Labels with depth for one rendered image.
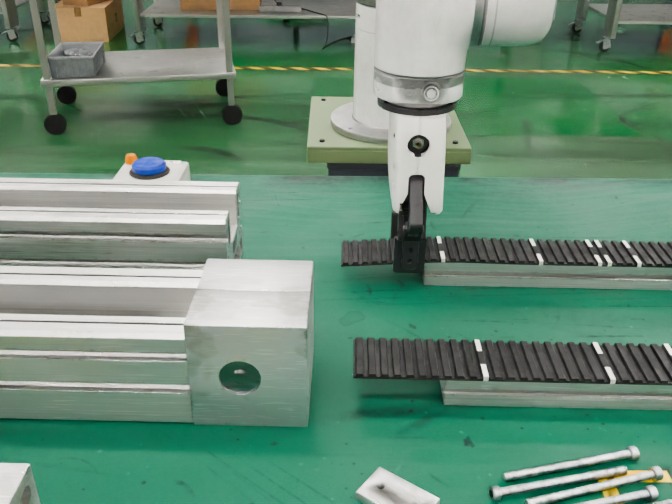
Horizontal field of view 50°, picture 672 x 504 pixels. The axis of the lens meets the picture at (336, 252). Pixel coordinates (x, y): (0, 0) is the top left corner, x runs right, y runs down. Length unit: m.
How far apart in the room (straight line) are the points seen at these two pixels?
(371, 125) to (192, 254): 0.47
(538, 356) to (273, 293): 0.22
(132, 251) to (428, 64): 0.34
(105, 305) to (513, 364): 0.34
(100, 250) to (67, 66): 2.93
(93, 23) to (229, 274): 5.08
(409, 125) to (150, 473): 0.36
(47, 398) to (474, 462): 0.33
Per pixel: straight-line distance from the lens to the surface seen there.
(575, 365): 0.62
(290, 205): 0.93
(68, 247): 0.76
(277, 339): 0.53
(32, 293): 0.65
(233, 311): 0.54
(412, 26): 0.64
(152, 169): 0.87
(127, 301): 0.62
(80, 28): 5.66
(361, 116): 1.12
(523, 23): 0.66
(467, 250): 0.76
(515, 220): 0.92
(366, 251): 0.76
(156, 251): 0.73
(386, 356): 0.60
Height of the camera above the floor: 1.17
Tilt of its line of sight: 29 degrees down
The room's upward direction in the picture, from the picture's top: 1 degrees clockwise
